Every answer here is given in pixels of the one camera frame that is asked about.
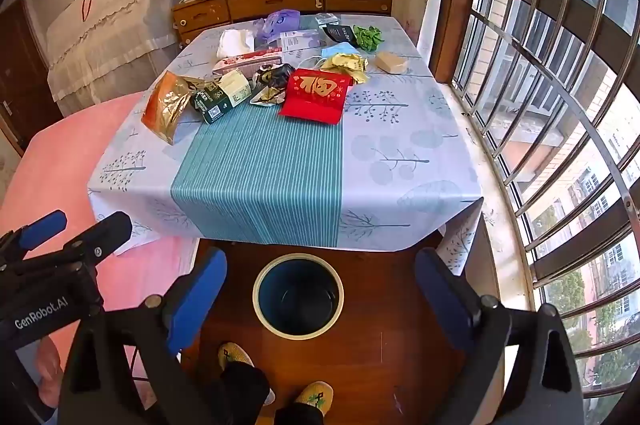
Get pink bed sheet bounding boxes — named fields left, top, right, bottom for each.
left=0, top=92, right=202, bottom=388

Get silver wrapper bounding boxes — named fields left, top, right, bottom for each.
left=249, top=85, right=288, bottom=107

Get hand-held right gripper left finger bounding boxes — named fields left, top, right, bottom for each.
left=57, top=248, right=229, bottom=425

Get black packet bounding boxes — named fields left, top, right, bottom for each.
left=320, top=24, right=357, bottom=48

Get black pants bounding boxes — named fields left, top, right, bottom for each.
left=219, top=362, right=326, bottom=425

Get black gold wrapper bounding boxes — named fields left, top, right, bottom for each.
left=252, top=63, right=296, bottom=92

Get beige block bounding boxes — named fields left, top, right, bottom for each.
left=375, top=50, right=410, bottom=76

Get round blue trash bin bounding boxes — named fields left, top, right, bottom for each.
left=252, top=253, right=346, bottom=338

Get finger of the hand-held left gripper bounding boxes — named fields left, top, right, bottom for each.
left=0, top=210, right=69, bottom=265
left=12, top=211, right=134, bottom=278

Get red envelope packet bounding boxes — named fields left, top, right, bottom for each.
left=277, top=68, right=353, bottom=124

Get white lavender box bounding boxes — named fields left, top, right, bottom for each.
left=278, top=30, right=321, bottom=56

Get white tissue pack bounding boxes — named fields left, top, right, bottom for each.
left=217, top=28, right=257, bottom=58

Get red and white flat box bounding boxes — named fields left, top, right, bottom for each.
left=212, top=49, right=283, bottom=74

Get green leaves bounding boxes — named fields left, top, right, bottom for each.
left=352, top=25, right=385, bottom=52

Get metal window grille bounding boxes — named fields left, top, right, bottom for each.
left=452, top=0, right=640, bottom=408

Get brown wooden door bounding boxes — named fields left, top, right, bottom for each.
left=0, top=0, right=64, bottom=156

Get blue face mask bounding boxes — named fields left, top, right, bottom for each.
left=320, top=44, right=362, bottom=63

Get purple plastic bag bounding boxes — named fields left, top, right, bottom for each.
left=252, top=9, right=301, bottom=44

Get yellow knitted slipper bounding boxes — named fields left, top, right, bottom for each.
left=294, top=381, right=335, bottom=417
left=218, top=342, right=276, bottom=406

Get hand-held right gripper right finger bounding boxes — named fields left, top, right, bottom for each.
left=414, top=248, right=587, bottom=425

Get lace covered furniture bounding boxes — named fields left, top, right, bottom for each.
left=46, top=0, right=187, bottom=116

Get gold snack bag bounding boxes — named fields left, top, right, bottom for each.
left=141, top=71, right=208, bottom=146

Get person's left hand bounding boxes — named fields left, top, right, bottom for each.
left=35, top=337, right=68, bottom=411

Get green and cream paper carton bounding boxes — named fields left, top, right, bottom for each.
left=190, top=71, right=253, bottom=126

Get leaf print teal striped tablecloth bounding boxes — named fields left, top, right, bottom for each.
left=87, top=14, right=485, bottom=277

